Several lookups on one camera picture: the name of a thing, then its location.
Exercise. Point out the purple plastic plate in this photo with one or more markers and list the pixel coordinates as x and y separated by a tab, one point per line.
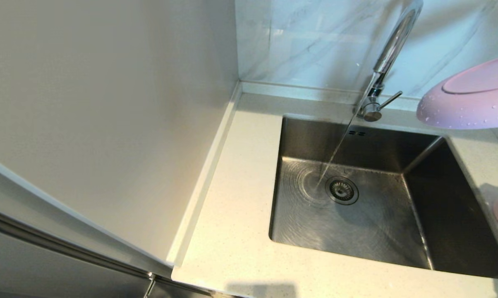
472	103

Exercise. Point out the stainless steel sink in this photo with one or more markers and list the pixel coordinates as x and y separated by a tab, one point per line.
315	223

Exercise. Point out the round metal drain strainer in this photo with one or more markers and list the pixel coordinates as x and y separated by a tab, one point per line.
342	190

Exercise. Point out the chrome gooseneck faucet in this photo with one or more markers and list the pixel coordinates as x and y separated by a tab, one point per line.
373	103

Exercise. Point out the white tall cabinet panel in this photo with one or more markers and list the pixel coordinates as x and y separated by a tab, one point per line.
108	124

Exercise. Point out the stainless steel appliance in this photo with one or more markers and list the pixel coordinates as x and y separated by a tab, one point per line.
25	269

